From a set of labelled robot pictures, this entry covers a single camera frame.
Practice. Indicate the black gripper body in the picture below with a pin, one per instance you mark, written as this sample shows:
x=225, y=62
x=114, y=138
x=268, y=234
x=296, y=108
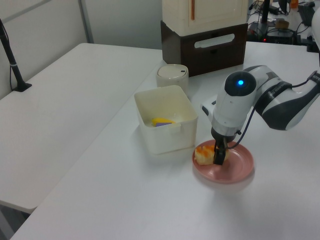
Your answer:
x=222, y=137

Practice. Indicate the black background pole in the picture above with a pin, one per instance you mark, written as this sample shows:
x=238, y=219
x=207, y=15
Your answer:
x=265, y=11

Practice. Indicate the pink round plate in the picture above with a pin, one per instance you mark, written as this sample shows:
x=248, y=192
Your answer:
x=237, y=167

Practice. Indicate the orange glazed toy bread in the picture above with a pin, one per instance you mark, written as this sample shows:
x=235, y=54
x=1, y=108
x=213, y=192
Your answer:
x=203, y=155

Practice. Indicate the yellow and purple toy piece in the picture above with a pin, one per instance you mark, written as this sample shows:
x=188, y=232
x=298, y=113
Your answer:
x=162, y=121

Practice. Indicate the white square plastic container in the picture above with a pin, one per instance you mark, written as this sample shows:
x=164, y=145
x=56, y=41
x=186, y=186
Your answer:
x=172, y=140

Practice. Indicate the black table clamp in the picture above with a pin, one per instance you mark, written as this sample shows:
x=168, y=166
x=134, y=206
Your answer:
x=311, y=46

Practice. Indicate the black camera stand pole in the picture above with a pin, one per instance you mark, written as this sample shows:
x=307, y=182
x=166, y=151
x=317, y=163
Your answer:
x=15, y=70

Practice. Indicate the small cardboard box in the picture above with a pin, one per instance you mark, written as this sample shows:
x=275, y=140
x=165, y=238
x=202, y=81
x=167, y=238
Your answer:
x=282, y=23

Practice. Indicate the brown drawer box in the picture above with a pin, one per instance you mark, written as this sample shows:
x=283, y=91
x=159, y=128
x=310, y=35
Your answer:
x=212, y=52

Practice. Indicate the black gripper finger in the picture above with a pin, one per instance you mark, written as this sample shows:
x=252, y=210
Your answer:
x=220, y=156
x=225, y=145

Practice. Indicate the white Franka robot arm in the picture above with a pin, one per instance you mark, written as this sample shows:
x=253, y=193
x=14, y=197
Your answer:
x=235, y=105

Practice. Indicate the black device with red light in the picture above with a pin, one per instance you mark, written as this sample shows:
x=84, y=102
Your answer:
x=277, y=35

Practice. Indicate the cream round mini bin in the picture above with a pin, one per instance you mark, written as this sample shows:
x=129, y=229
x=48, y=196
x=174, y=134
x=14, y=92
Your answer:
x=172, y=75

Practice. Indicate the orange background object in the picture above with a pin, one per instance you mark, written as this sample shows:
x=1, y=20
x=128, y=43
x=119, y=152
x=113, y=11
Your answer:
x=294, y=3

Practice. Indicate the grey partition frame post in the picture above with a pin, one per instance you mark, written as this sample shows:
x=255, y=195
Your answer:
x=87, y=22

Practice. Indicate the cream toy cabinet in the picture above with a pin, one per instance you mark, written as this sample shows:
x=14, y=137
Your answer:
x=200, y=15

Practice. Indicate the black keyboard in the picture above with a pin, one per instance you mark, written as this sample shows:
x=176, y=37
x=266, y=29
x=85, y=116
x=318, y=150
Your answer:
x=305, y=13

